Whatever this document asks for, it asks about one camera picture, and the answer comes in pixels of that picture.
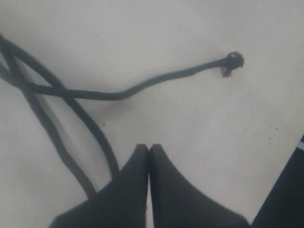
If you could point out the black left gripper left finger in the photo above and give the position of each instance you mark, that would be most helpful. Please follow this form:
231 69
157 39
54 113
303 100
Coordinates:
120 204

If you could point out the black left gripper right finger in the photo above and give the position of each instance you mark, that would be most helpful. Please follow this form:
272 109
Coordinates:
176 203

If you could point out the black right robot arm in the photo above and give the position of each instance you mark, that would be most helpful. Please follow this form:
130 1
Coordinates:
284 206

